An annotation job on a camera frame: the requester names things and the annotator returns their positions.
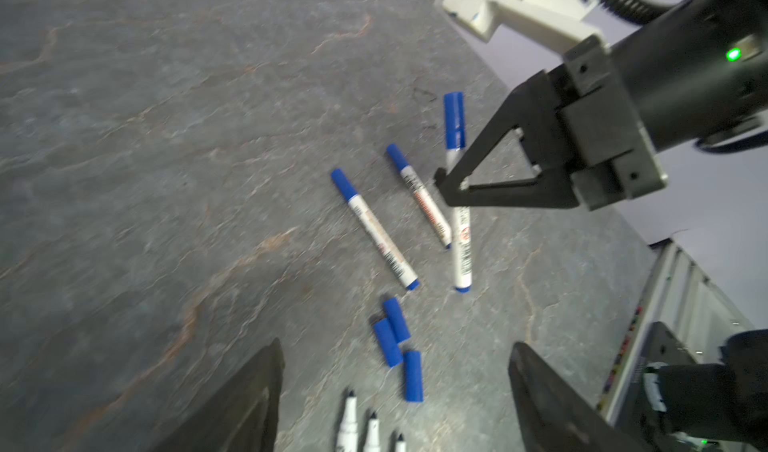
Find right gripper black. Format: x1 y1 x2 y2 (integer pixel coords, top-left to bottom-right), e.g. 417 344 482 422
434 0 767 209

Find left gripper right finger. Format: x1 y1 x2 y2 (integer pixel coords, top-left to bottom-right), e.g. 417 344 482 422
508 342 642 452

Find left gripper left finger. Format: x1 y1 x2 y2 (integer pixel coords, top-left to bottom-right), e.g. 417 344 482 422
154 339 285 451

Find white marker pen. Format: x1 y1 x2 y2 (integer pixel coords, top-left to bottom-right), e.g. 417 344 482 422
446 148 472 293
334 390 359 452
393 433 407 452
386 143 452 249
330 168 420 290
362 411 381 452

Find blue pen cap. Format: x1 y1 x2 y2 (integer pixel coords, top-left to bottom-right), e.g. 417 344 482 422
403 350 424 403
443 92 466 150
373 319 403 368
383 298 411 344

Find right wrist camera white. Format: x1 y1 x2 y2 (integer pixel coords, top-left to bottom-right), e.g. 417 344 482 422
442 0 605 54

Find aluminium frame rails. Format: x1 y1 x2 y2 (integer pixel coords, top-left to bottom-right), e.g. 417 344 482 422
596 239 754 425

